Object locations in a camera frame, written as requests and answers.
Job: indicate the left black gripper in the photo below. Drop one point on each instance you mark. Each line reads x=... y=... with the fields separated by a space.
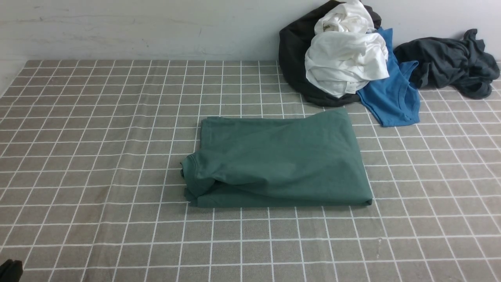
x=11 y=271

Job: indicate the green long-sleeve top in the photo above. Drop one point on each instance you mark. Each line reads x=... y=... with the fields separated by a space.
x=256 y=162

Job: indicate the grey checkered tablecloth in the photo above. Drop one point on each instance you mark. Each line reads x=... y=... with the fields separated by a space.
x=91 y=189

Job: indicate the black garment under pile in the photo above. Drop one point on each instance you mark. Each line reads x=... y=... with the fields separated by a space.
x=294 y=41

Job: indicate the white crumpled shirt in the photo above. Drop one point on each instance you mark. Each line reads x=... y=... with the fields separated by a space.
x=346 y=53

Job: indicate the blue shirt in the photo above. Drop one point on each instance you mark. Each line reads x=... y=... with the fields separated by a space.
x=393 y=101

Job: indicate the dark grey crumpled garment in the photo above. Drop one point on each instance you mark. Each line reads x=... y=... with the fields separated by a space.
x=459 y=63

